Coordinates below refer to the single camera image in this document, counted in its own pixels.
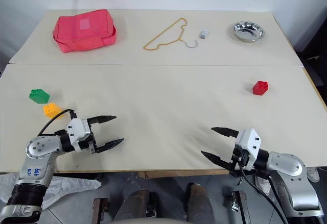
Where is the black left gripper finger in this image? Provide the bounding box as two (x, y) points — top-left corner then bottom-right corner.
(86, 115), (118, 127)
(95, 138), (125, 154)

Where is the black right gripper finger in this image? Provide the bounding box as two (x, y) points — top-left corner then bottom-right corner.
(200, 151), (233, 170)
(211, 127), (241, 139)

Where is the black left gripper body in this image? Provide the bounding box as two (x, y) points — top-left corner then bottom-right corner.
(77, 122), (99, 155)

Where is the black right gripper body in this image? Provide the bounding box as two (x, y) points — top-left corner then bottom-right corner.
(229, 144), (250, 177)

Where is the white sneaker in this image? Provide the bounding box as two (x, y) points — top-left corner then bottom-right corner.
(307, 166), (321, 183)
(254, 175), (272, 196)

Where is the rusty metal table leg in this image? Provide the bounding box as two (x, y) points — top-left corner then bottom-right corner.
(92, 197), (109, 224)
(231, 190), (253, 224)

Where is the yellow toy brick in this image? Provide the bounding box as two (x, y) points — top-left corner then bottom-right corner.
(42, 103), (65, 119)

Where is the crumpled white plastic sheet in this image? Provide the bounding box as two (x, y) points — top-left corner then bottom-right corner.
(0, 173), (101, 211)

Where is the red toy brick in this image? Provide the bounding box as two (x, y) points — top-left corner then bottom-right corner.
(252, 81), (269, 96)

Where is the green toy brick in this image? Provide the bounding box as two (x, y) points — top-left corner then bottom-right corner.
(28, 89), (51, 104)

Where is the pink fabric bag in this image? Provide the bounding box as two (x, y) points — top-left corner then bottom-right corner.
(52, 9), (118, 54)

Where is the round steel bowl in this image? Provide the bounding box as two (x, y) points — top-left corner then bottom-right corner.
(231, 21), (265, 43)

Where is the yellow clothes hanger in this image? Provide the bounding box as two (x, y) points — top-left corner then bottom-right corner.
(143, 17), (199, 52)

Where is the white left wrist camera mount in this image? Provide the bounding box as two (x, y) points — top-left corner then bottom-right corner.
(66, 118), (91, 154)

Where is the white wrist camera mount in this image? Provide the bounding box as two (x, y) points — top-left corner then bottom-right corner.
(234, 128), (261, 170)
(66, 118), (91, 154)

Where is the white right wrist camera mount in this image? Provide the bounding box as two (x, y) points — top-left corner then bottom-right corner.
(234, 128), (261, 170)

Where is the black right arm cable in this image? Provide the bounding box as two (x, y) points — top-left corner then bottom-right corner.
(237, 166), (289, 224)

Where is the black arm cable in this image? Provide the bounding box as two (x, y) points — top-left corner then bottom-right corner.
(37, 109), (77, 136)
(237, 166), (289, 224)

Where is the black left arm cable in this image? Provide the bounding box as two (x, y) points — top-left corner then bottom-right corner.
(37, 109), (77, 136)

